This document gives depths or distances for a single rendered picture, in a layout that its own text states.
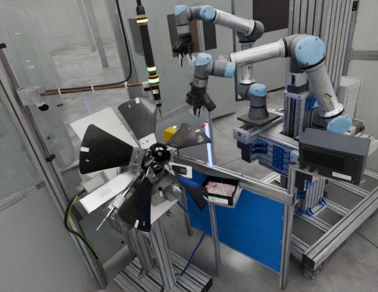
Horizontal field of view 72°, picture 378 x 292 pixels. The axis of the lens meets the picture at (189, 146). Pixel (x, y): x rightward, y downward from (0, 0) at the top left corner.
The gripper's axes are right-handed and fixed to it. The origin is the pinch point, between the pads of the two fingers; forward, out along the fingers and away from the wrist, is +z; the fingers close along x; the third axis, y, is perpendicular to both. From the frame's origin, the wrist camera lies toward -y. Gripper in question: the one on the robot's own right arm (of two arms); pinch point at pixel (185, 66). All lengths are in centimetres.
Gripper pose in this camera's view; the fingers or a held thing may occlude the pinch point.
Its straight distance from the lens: 177.6
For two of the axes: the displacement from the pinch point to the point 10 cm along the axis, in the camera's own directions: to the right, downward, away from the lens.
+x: -7.6, -2.3, 6.1
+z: 1.3, 8.7, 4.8
